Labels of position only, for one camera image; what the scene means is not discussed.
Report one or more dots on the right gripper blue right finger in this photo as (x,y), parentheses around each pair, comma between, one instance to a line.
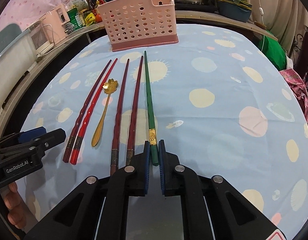
(179,180)

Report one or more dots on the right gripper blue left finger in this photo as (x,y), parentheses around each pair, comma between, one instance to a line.
(129,181)

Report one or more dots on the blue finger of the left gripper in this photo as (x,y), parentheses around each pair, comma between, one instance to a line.
(50,139)
(27,136)

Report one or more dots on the dark purple chopstick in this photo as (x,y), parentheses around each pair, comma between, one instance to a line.
(74,132)

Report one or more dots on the dark red chopstick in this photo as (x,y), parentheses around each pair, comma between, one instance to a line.
(116,133)
(133,117)

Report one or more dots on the bright red chopstick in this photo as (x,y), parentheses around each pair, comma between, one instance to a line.
(86,119)

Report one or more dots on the green chopstick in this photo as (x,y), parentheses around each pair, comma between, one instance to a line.
(150,114)

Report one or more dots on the gold flower spoon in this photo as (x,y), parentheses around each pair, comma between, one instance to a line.
(109,88)

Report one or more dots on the person's left hand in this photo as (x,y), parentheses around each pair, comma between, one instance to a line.
(12,200)

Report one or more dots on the white storage bin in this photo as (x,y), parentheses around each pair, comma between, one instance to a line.
(17,54)

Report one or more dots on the light blue dotted tablecloth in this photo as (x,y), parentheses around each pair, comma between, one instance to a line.
(219,105)

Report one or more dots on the pink electric kettle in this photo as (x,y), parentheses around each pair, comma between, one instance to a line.
(54,22)

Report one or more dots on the green tin can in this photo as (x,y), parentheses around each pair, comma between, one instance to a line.
(75,18)

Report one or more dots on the yellow snack packet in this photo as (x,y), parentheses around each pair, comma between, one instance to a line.
(89,19)

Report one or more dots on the red tomato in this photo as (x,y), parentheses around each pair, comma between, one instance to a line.
(98,18)

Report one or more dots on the pink floral cloth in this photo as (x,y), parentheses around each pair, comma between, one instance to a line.
(298,85)

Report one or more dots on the pink perforated utensil basket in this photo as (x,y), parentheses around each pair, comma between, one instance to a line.
(139,23)

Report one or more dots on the green plastic bag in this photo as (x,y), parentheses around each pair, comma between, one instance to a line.
(273,51)

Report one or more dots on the blue basin with greens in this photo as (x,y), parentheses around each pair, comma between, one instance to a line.
(239,10)

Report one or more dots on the beige curtain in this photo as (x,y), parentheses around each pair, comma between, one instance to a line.
(283,18)

